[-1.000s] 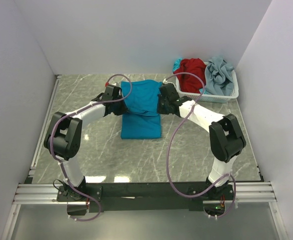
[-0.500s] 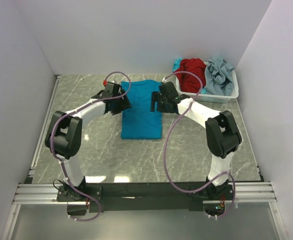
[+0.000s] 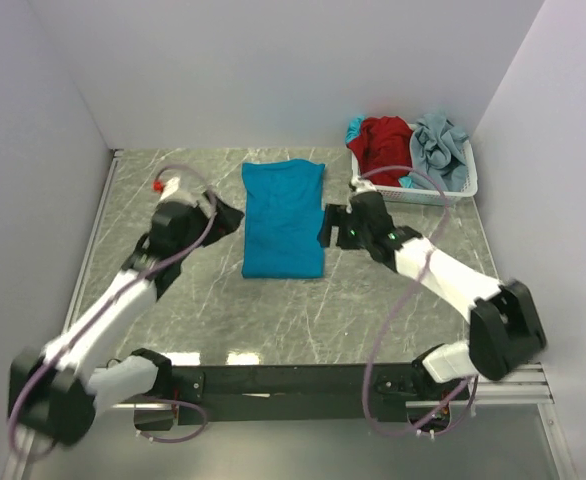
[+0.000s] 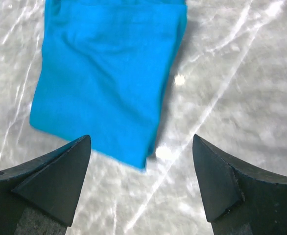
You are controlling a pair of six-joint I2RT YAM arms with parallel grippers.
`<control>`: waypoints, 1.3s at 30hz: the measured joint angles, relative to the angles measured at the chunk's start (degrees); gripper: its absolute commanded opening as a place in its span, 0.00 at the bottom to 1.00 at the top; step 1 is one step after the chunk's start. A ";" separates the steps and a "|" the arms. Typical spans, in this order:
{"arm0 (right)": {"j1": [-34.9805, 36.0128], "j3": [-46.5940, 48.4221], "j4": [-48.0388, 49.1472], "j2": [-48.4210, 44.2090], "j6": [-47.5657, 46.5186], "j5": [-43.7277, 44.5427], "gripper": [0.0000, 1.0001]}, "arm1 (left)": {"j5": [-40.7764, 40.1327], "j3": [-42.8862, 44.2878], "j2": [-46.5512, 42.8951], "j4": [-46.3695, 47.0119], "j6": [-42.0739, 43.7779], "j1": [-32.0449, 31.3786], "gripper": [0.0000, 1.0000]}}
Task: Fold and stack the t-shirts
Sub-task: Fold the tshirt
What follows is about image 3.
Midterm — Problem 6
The blue t shirt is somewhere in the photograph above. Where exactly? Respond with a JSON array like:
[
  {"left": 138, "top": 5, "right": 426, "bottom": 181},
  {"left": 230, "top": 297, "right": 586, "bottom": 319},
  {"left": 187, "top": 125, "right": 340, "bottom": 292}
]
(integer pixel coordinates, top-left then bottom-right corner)
[{"left": 242, "top": 159, "right": 325, "bottom": 279}]

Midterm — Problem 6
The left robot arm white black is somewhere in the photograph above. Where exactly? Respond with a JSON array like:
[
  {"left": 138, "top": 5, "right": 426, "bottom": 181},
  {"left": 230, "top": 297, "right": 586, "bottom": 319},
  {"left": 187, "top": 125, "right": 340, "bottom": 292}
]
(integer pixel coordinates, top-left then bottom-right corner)
[{"left": 8, "top": 191, "right": 244, "bottom": 446}]

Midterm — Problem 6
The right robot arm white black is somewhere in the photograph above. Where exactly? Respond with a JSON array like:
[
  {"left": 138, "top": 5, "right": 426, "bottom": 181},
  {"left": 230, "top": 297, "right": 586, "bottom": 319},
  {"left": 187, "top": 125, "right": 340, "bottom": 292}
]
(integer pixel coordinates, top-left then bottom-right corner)
[{"left": 318, "top": 191, "right": 547, "bottom": 394}]

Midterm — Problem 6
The white laundry basket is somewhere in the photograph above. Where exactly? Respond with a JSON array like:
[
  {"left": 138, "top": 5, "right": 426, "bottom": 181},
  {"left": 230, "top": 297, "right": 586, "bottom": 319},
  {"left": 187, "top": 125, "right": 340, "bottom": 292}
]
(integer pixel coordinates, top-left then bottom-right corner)
[{"left": 350, "top": 119, "right": 478, "bottom": 205}]

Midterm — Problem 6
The red t shirt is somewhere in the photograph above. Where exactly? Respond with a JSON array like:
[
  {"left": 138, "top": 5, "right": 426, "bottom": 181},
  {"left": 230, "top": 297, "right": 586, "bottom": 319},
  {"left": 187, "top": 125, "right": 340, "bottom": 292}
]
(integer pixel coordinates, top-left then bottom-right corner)
[{"left": 346, "top": 116, "right": 413, "bottom": 174}]

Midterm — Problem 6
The light blue garment in basket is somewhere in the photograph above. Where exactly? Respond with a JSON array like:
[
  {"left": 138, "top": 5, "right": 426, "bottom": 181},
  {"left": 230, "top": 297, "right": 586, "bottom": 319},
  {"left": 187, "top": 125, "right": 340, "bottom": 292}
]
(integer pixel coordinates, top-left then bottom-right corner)
[{"left": 344, "top": 115, "right": 366, "bottom": 145}]

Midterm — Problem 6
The grey t shirt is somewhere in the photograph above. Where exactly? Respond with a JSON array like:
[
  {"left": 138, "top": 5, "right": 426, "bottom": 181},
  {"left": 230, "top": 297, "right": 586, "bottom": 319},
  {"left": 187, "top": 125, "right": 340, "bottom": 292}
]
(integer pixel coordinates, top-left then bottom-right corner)
[{"left": 409, "top": 113, "right": 469, "bottom": 192}]

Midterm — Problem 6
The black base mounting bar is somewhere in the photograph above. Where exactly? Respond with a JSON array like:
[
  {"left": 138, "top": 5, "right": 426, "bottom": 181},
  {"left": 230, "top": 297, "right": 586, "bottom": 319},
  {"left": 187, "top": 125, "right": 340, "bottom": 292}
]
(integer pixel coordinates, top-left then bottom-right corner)
[{"left": 112, "top": 363, "right": 474, "bottom": 434}]

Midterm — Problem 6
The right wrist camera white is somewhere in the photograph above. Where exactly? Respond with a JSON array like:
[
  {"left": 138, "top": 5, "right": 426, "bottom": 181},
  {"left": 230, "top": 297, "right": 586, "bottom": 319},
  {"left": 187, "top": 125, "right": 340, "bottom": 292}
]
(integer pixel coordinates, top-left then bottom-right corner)
[{"left": 349, "top": 176, "right": 377, "bottom": 196}]

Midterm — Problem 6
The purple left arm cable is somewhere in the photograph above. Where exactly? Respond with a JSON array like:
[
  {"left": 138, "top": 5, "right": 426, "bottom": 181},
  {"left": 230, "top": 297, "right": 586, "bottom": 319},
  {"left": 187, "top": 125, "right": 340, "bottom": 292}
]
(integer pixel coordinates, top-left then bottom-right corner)
[{"left": 6, "top": 163, "right": 219, "bottom": 464}]

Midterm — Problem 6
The aluminium rail frame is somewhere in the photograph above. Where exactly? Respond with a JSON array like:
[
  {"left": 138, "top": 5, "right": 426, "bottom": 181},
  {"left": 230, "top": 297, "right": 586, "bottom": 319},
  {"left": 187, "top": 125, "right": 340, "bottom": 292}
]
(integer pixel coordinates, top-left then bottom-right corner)
[{"left": 2, "top": 147, "right": 574, "bottom": 480}]

